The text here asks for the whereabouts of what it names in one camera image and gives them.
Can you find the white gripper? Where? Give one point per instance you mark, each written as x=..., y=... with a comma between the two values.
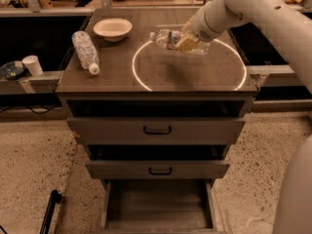
x=200, y=29

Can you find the clear bottle with red label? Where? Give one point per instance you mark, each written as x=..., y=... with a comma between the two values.
x=167, y=39

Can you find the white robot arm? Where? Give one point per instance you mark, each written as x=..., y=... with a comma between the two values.
x=290, y=33

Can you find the grey drawer cabinet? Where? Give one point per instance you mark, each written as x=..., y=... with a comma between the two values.
x=137, y=69

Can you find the clear bottle with white cap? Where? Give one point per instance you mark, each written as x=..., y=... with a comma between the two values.
x=86, y=51

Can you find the grey top drawer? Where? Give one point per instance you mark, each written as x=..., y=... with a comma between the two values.
x=156, y=121

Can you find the grey drawer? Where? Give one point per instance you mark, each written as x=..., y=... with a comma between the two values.
x=156, y=121
x=156, y=162
x=158, y=206

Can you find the grey middle drawer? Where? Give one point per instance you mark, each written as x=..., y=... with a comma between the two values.
x=156, y=162

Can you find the grey bottom drawer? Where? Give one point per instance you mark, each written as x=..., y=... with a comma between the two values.
x=158, y=206

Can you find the white paper bowl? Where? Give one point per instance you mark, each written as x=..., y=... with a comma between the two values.
x=113, y=30

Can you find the white paper cup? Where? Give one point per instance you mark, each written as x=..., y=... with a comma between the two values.
x=33, y=65

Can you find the dark round plate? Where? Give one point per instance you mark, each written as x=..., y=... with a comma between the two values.
x=12, y=70

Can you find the black floor bar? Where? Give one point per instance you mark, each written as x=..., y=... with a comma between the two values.
x=55, y=198

